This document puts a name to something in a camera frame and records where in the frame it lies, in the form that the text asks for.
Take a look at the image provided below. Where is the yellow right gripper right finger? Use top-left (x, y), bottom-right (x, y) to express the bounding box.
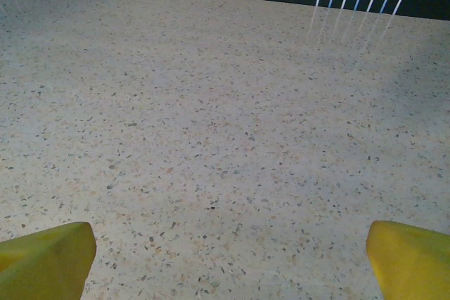
top-left (366, 220), bottom-right (450, 300)

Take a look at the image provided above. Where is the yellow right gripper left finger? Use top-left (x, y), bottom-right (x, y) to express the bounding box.
top-left (0, 221), bottom-right (97, 300)

